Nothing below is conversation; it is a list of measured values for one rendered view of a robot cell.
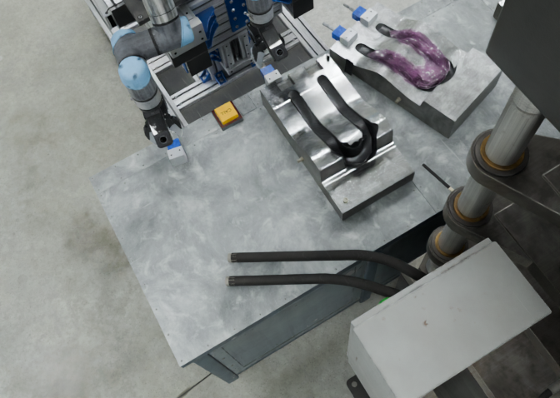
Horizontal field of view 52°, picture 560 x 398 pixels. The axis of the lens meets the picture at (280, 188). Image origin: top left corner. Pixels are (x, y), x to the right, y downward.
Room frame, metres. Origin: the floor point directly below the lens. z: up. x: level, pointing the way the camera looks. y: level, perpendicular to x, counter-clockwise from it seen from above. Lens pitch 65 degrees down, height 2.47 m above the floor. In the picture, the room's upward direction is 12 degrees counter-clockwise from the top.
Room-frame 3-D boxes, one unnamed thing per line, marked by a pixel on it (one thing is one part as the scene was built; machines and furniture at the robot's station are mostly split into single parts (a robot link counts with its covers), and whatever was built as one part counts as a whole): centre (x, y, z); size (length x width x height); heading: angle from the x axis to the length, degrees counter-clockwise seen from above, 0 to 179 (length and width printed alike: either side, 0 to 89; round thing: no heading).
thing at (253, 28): (1.18, -0.05, 1.07); 0.09 x 0.08 x 0.12; 18
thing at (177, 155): (0.98, 0.31, 0.83); 0.13 x 0.05 x 0.05; 9
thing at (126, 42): (1.07, 0.31, 1.22); 0.11 x 0.11 x 0.08; 11
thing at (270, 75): (1.19, -0.04, 0.83); 0.13 x 0.05 x 0.05; 18
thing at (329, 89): (0.91, -0.21, 0.92); 0.35 x 0.16 x 0.09; 19
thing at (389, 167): (0.89, -0.21, 0.87); 0.50 x 0.26 x 0.14; 19
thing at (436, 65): (1.09, -0.51, 0.90); 0.26 x 0.18 x 0.08; 36
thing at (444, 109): (1.09, -0.52, 0.86); 0.50 x 0.26 x 0.11; 36
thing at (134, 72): (0.97, 0.31, 1.23); 0.09 x 0.08 x 0.11; 11
